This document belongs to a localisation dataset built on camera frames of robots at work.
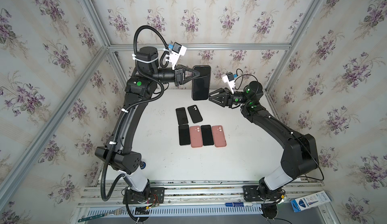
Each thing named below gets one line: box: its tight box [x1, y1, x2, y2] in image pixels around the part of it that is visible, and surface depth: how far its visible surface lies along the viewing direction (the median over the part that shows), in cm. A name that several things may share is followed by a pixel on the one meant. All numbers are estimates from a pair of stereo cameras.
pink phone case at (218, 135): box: [211, 125, 227, 148], surface depth 95 cm
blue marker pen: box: [224, 202, 253, 208], surface depth 71 cm
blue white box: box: [290, 190, 332, 213], surface depth 73 cm
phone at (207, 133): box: [200, 124, 215, 146], surface depth 97 cm
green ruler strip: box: [77, 210, 122, 223], surface depth 69 cm
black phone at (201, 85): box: [191, 65, 212, 101], surface depth 58 cm
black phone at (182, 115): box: [175, 106, 189, 126], surface depth 107 cm
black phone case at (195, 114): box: [187, 104, 204, 124], surface depth 107 cm
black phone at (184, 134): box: [178, 124, 191, 146], surface depth 95 cm
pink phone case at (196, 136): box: [188, 125, 204, 148], surface depth 95 cm
